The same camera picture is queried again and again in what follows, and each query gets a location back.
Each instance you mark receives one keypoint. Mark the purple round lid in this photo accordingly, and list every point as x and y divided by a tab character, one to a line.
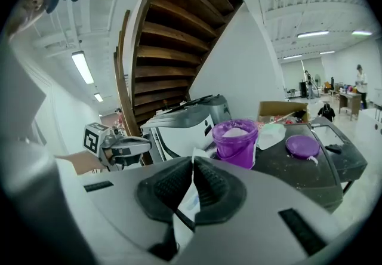
302	146

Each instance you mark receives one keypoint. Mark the person's white shirt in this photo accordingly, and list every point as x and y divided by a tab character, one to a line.
18	93

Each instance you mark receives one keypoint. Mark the white and grey washing machine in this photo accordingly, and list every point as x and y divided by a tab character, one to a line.
179	135

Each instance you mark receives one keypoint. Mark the brown wooden desk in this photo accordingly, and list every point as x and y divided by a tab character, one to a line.
349	101

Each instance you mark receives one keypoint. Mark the white plastic spoon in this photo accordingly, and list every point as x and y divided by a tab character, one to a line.
186	204

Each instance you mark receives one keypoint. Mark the person's left hand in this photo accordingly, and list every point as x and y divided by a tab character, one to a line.
109	155

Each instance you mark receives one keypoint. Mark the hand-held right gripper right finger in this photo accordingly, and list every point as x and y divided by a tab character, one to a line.
262	213

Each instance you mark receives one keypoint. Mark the brown cardboard box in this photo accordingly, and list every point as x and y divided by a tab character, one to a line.
280	108

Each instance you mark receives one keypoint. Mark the long ceiling lamp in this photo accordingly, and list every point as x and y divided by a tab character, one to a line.
98	97
312	34
82	67
327	52
362	33
292	57

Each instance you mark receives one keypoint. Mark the dark wooden staircase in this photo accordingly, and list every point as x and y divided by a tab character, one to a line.
173	49

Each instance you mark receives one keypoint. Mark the purple plastic bucket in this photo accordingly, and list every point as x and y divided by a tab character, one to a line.
235	150

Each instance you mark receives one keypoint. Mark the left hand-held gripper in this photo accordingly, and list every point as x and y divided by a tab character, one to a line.
92	140

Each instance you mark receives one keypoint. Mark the grey rounded appliance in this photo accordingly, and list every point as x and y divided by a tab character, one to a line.
219	108

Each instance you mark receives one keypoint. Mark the standing fan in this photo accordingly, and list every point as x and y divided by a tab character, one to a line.
317	80

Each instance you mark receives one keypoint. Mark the black bag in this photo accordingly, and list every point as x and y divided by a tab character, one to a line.
326	112

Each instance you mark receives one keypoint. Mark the person's left forearm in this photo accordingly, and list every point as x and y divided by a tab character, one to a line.
80	162

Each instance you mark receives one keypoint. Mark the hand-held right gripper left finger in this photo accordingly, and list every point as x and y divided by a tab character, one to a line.
119	198

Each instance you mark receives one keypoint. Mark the black washing machine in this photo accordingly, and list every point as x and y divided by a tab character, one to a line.
298	174

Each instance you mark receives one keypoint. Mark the white box appliance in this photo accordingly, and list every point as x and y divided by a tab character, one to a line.
370	126

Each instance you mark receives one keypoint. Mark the person's head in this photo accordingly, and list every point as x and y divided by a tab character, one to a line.
30	7

